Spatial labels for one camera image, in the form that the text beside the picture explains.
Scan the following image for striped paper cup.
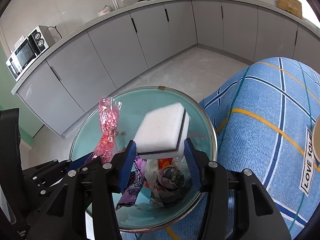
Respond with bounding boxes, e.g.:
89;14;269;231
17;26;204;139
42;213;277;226
312;115;320;163

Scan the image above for purple snack wrapper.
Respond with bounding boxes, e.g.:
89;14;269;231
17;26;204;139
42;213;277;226
115;155;146;210

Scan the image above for pink plastic wrapper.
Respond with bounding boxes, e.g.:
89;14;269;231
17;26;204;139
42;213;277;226
93;97;122;164

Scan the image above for blue plaid tablecloth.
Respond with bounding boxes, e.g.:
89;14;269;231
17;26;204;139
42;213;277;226
140;57;319;239

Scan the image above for grey kitchen cabinets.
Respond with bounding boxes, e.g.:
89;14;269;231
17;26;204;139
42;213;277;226
11;0;319;134

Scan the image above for wooden cutting board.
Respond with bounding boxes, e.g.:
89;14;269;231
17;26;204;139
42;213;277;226
277;0;303;19

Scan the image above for white tissue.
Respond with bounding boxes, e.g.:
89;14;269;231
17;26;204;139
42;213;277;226
144;159;159;189

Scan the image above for white microwave oven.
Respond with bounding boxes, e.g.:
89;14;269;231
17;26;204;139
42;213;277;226
6;25;55;81

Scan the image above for patterned cloth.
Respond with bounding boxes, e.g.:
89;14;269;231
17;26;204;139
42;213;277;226
150;166;193;208

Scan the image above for glass jar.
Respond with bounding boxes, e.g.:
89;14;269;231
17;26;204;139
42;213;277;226
111;0;119;10

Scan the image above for red mesh trash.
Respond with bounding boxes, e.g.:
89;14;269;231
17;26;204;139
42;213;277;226
158;158;173;170

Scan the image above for white black sponge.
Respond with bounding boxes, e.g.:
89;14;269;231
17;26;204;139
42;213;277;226
133;102;190;159

